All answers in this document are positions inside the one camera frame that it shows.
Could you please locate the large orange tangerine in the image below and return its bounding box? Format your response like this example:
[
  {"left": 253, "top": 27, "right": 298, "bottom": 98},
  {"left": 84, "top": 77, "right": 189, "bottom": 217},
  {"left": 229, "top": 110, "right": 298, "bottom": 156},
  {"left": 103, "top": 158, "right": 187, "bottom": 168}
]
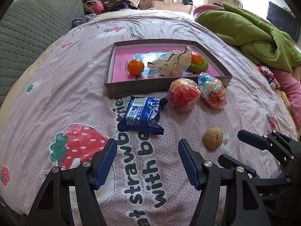
[{"left": 191, "top": 53, "right": 204, "bottom": 65}]

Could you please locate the red wrapped candy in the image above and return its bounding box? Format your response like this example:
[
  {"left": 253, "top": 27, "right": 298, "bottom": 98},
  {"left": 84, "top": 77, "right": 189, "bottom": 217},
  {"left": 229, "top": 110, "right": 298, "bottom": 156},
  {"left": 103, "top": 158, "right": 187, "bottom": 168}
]
[{"left": 258, "top": 65, "right": 274, "bottom": 79}]

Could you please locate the green fuzzy ring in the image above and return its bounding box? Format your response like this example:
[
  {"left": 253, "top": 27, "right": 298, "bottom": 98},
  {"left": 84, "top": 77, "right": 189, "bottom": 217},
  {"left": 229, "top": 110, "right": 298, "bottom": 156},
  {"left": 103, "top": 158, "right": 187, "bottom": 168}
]
[{"left": 187, "top": 58, "right": 209, "bottom": 74}]

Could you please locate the pink pillow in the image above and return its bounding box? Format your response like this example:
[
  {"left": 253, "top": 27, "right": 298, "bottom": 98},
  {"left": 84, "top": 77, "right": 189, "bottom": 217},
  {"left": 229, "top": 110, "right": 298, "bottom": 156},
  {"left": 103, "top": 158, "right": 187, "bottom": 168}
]
[{"left": 272, "top": 68, "right": 301, "bottom": 126}]

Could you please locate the blue wrapped candy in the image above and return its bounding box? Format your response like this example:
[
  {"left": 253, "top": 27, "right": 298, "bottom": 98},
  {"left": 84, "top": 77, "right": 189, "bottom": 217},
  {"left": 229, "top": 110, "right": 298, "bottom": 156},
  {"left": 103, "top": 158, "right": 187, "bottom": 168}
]
[{"left": 268, "top": 78, "right": 282, "bottom": 90}]

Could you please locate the green quilted blanket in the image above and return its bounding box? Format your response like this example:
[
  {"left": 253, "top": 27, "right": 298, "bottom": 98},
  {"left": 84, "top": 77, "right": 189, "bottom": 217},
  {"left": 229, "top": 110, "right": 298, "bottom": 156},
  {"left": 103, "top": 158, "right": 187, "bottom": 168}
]
[{"left": 195, "top": 2, "right": 300, "bottom": 73}]

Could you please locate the pile of clothes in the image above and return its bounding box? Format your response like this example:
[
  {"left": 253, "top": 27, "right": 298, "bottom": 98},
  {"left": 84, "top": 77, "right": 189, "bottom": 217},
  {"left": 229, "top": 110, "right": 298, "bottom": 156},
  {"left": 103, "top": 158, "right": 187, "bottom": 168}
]
[{"left": 82, "top": 0, "right": 138, "bottom": 15}]

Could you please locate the grey shallow box tray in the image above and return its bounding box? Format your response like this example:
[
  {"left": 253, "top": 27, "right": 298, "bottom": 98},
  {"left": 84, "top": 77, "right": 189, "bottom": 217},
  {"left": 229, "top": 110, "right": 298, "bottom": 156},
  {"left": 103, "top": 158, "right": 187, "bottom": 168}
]
[{"left": 105, "top": 39, "right": 232, "bottom": 98}]

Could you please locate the blue red toy egg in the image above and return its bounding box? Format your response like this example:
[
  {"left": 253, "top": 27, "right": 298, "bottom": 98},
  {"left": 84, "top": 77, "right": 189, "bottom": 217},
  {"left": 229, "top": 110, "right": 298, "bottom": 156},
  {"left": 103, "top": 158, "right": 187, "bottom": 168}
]
[{"left": 198, "top": 73, "right": 227, "bottom": 109}]

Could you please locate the black television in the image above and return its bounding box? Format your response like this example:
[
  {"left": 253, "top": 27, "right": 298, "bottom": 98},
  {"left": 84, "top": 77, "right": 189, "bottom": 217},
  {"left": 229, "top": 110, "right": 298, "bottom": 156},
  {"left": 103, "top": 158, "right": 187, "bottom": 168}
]
[{"left": 266, "top": 2, "right": 300, "bottom": 41}]

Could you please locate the dark patterned cloth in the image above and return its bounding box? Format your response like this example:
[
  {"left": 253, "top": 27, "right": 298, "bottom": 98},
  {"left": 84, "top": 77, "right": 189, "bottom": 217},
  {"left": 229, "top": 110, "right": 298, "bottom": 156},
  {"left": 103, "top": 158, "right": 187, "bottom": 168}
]
[{"left": 71, "top": 13, "right": 97, "bottom": 28}]

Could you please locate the small orange tangerine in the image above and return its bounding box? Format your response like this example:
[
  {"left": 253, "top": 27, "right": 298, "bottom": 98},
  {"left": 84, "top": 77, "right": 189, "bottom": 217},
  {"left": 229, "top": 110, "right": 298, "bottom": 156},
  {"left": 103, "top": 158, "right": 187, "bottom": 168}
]
[{"left": 127, "top": 59, "right": 144, "bottom": 76}]

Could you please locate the grey quilted headboard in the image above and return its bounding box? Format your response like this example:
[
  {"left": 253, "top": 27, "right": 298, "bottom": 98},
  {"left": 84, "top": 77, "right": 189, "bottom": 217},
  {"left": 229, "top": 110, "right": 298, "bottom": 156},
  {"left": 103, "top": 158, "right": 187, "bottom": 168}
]
[{"left": 1, "top": 0, "right": 84, "bottom": 101}]

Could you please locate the pink strawberry bed sheet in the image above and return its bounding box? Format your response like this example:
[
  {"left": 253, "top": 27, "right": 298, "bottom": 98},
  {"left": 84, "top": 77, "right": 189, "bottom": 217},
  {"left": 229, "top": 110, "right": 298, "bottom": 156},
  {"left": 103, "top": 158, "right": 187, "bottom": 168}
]
[{"left": 1, "top": 15, "right": 300, "bottom": 225}]

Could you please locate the pink blue book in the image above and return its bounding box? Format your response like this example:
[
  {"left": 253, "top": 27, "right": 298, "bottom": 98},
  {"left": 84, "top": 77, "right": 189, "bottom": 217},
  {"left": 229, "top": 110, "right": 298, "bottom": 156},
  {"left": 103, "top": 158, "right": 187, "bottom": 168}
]
[{"left": 112, "top": 45, "right": 221, "bottom": 83}]

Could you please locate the yellow snack packet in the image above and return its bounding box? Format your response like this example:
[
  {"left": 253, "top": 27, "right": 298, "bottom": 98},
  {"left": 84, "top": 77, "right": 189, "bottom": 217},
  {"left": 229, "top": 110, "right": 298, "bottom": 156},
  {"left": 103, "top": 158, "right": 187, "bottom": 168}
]
[{"left": 280, "top": 91, "right": 291, "bottom": 112}]

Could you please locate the brown walnut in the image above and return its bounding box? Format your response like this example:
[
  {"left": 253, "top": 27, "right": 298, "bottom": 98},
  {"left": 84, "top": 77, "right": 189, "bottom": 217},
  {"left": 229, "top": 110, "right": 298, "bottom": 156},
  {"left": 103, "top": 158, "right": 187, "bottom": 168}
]
[{"left": 204, "top": 127, "right": 223, "bottom": 150}]

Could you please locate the blue snack packet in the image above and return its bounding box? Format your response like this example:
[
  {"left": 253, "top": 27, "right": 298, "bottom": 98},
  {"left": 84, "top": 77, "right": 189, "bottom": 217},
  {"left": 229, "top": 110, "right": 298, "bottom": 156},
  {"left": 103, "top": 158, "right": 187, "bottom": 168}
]
[{"left": 117, "top": 96, "right": 168, "bottom": 135}]

